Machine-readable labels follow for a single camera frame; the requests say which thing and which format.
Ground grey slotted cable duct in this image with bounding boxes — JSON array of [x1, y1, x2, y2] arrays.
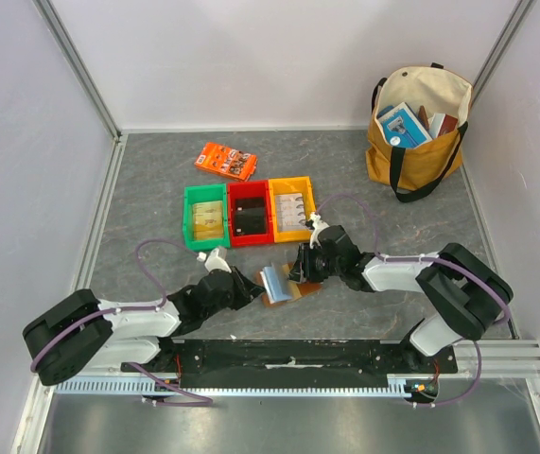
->
[[55, 374, 410, 398]]

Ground blue white razor box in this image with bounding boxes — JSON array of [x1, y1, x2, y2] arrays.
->
[[377, 102, 432, 148]]

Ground black mounting base plate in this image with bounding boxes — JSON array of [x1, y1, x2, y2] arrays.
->
[[143, 340, 458, 376]]

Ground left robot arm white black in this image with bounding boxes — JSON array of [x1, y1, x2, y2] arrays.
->
[[23, 268, 265, 386]]

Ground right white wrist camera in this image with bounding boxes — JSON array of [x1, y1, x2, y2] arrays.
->
[[305, 212, 330, 249]]

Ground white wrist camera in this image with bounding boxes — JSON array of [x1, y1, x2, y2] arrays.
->
[[197, 246, 232, 273], [305, 212, 330, 249]]

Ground white red box in bag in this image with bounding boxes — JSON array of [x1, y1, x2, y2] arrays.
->
[[428, 113, 458, 139]]

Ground white cards in yellow bin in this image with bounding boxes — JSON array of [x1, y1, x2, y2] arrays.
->
[[274, 193, 306, 232]]

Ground gold cards in green bin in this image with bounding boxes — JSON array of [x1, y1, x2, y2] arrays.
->
[[192, 201, 224, 241]]

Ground brown item in bag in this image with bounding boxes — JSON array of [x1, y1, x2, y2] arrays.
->
[[417, 105, 429, 130]]

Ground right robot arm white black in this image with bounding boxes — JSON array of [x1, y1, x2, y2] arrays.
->
[[288, 225, 514, 373]]

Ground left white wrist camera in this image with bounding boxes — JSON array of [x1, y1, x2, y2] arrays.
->
[[197, 246, 232, 273]]

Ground yellow plastic bin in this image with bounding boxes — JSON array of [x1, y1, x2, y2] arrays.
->
[[268, 176, 316, 243]]

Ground yellow canvas tote bag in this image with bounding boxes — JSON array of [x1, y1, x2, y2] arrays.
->
[[365, 63, 473, 202]]

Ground green plastic bin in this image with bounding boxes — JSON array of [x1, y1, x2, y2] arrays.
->
[[183, 183, 231, 252]]

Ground orange snack box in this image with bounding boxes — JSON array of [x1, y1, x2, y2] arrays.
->
[[195, 142, 257, 182]]

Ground black cards in red bin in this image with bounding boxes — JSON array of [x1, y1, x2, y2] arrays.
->
[[233, 197, 267, 236]]

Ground red plastic bin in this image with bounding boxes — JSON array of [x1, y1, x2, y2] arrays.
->
[[227, 180, 274, 248]]

